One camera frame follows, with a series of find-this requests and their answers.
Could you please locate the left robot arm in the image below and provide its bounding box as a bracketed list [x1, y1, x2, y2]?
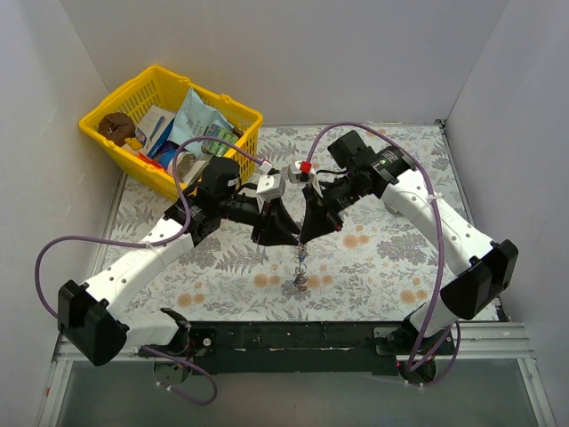
[58, 157, 300, 366]

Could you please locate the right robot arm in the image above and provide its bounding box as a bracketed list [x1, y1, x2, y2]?
[288, 130, 518, 354]

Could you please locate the grey wrapped can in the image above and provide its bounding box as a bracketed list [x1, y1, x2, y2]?
[383, 200, 404, 216]

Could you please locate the grey brown pouch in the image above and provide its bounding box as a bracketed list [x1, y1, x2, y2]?
[167, 151, 212, 185]

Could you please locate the green snack packet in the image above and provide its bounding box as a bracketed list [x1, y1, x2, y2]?
[201, 124, 238, 157]

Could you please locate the light blue chips bag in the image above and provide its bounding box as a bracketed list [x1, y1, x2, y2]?
[168, 88, 233, 145]

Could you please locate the white blue box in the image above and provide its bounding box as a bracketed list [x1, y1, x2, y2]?
[135, 105, 175, 157]

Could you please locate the yellow plastic shopping basket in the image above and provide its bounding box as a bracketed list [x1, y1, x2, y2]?
[79, 65, 263, 200]

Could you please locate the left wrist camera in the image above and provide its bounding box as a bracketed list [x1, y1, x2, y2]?
[256, 173, 285, 202]

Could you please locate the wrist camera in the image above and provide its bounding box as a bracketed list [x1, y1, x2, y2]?
[256, 173, 285, 202]
[287, 161, 320, 191]

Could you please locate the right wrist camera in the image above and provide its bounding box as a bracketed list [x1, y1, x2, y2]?
[287, 161, 320, 191]

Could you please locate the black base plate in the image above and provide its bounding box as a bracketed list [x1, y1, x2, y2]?
[79, 310, 508, 375]

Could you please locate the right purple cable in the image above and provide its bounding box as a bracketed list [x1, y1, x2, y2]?
[306, 122, 463, 389]

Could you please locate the aluminium frame rail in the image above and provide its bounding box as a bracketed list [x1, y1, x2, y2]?
[37, 321, 556, 426]

